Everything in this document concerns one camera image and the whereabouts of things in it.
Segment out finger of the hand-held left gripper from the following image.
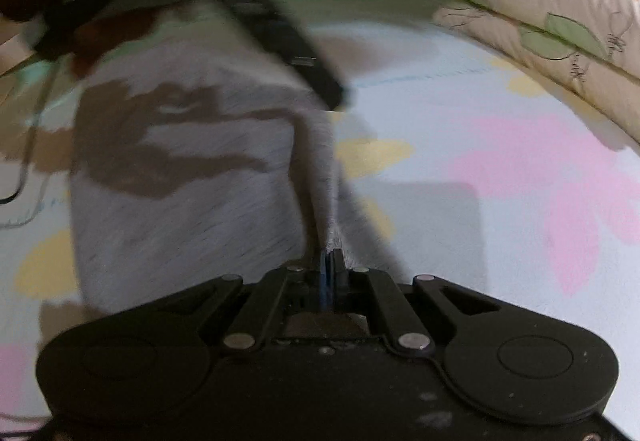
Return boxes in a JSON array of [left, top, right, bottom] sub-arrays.
[[287, 56, 349, 112]]

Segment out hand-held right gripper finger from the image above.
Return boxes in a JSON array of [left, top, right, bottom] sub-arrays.
[[150, 251, 328, 353], [330, 248, 501, 357]]

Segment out grey pants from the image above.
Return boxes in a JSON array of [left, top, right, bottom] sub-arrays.
[[67, 3, 351, 317]]

